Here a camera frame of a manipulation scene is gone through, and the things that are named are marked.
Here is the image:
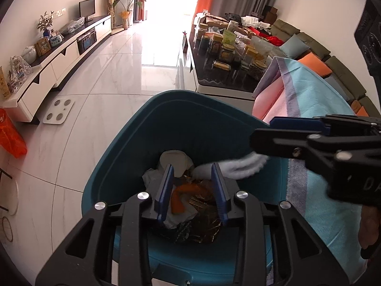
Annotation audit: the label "white bathroom scale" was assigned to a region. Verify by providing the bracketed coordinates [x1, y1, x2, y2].
[42, 98, 75, 125]

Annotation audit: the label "blue-grey cushion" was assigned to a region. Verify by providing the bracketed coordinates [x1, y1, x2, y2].
[280, 34, 308, 58]
[324, 74, 350, 102]

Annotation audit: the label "golden foil wrapper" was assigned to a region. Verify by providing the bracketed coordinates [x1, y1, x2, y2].
[167, 176, 222, 245]

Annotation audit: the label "group of jars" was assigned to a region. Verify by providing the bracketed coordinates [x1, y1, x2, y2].
[193, 21, 268, 78]

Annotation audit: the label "white ceramic jar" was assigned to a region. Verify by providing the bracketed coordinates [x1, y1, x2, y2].
[22, 45, 38, 64]

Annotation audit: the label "white tissue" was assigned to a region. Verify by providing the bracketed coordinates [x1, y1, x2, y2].
[141, 168, 198, 230]

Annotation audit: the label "person's right hand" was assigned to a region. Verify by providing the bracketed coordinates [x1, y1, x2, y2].
[358, 205, 381, 250]

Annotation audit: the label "plant in blue vase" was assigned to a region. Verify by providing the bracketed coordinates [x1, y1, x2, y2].
[37, 11, 55, 38]

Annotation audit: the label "white and black TV cabinet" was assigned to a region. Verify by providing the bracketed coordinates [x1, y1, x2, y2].
[3, 14, 113, 126]

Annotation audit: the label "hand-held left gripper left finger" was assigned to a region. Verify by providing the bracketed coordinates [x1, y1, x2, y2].
[35, 164, 175, 286]

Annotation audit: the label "clear plastic bag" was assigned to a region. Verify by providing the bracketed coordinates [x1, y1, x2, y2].
[60, 17, 85, 35]

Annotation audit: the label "orange cushion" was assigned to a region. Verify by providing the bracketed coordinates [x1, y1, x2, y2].
[351, 100, 371, 117]
[298, 52, 332, 78]

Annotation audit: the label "golden picture frame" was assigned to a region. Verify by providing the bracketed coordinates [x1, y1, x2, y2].
[34, 38, 51, 57]

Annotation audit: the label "yellow tall box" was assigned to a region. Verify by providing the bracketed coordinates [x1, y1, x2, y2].
[0, 66, 12, 100]

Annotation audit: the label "black monitor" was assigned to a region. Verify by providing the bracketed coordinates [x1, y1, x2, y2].
[79, 0, 96, 23]

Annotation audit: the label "blue and grey printed tablecloth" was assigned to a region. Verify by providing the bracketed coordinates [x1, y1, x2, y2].
[252, 56, 370, 286]

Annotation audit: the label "black glass coffee table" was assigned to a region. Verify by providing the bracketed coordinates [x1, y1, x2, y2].
[177, 33, 268, 108]

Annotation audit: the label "green sectional sofa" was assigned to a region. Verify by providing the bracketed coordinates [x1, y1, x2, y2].
[199, 13, 372, 117]

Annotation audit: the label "orange plastic bag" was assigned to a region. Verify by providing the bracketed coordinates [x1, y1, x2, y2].
[0, 108, 28, 158]

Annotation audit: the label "orange snack packet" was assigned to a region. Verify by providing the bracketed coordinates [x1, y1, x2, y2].
[170, 183, 209, 214]

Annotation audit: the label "white clothes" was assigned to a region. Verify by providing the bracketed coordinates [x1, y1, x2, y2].
[241, 15, 262, 27]

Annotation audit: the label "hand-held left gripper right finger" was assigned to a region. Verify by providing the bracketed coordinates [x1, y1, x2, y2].
[211, 163, 349, 286]

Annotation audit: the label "red cloth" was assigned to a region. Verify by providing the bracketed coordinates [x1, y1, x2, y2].
[253, 27, 283, 46]

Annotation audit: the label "brown cardboard boxes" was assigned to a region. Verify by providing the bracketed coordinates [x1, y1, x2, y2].
[262, 5, 279, 24]

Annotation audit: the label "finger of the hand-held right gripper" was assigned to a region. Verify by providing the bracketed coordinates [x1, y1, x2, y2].
[250, 128, 328, 160]
[269, 116, 331, 135]

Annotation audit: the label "blue plastic trash bin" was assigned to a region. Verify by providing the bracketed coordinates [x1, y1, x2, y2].
[81, 90, 291, 277]

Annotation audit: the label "tall plant in yellow wrap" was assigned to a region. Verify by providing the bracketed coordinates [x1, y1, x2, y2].
[112, 0, 147, 30]

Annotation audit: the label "clear plastic gift box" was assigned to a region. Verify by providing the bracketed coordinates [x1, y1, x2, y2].
[7, 55, 33, 93]

